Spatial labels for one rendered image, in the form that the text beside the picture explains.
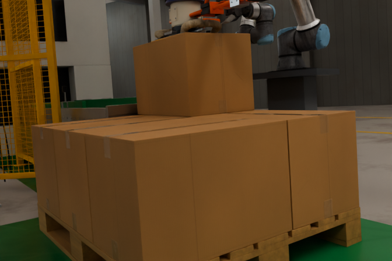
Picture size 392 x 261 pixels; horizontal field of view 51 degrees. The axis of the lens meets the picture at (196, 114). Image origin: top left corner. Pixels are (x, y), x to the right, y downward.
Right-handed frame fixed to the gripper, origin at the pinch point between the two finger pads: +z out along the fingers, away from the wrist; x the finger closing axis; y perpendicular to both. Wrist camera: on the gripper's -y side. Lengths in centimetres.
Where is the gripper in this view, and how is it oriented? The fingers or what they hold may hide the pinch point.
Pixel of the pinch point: (220, 7)
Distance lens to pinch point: 215.5
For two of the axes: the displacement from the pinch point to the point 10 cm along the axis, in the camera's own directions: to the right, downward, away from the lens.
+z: -8.3, 0.9, -5.6
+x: -0.6, -10.0, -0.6
